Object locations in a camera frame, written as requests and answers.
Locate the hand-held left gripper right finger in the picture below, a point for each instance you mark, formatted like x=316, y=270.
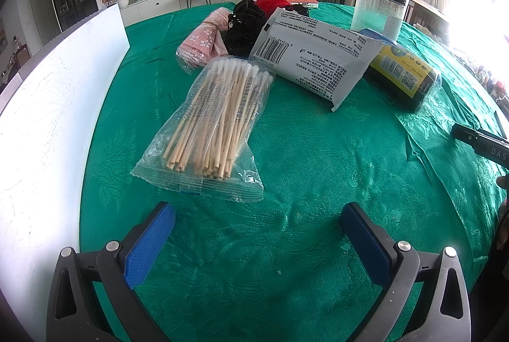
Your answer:
x=366, y=246

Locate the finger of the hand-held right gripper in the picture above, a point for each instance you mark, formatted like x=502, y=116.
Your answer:
x=467, y=134

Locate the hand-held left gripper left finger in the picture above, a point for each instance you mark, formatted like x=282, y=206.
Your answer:
x=149, y=246

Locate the yellow and black packet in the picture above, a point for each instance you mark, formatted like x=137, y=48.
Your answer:
x=401, y=72

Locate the bag of cotton swabs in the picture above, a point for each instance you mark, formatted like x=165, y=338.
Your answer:
x=214, y=119

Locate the white printed soft packet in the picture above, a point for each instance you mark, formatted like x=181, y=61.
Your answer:
x=314, y=48

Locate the black mesh ball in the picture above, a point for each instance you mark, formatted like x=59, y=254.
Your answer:
x=298, y=9
x=242, y=28

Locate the pink floral cloth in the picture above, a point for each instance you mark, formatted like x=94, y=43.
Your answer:
x=201, y=42

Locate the red mesh ball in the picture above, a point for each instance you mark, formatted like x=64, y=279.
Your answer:
x=274, y=3

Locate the green patterned tablecloth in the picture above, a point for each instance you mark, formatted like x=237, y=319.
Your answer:
x=302, y=175

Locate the wooden chair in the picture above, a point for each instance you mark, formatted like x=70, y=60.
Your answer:
x=427, y=10

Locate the clear container with black lid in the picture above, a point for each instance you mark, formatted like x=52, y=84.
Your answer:
x=377, y=8

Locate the white board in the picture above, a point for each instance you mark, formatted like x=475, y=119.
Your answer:
x=47, y=127

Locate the white television cabinet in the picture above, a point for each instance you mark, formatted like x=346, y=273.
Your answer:
x=167, y=4

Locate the white door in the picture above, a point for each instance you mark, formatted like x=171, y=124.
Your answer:
x=37, y=16

